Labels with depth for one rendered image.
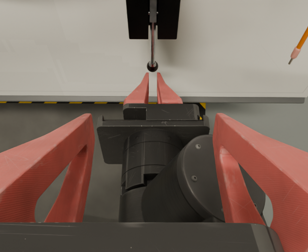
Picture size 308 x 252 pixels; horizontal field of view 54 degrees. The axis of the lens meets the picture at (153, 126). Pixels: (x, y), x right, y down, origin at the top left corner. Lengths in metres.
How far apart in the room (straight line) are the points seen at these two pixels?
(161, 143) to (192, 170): 0.10
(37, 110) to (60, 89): 0.96
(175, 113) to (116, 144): 0.06
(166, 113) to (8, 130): 1.29
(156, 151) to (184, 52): 0.20
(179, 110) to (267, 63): 0.22
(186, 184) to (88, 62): 0.31
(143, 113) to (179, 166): 0.12
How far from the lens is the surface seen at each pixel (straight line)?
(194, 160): 0.17
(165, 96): 0.29
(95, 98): 0.52
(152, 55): 0.33
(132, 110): 0.28
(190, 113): 0.28
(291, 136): 1.54
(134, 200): 0.24
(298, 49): 0.29
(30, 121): 1.48
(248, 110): 1.45
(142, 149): 0.26
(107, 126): 0.27
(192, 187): 0.16
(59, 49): 0.43
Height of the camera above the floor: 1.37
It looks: 82 degrees down
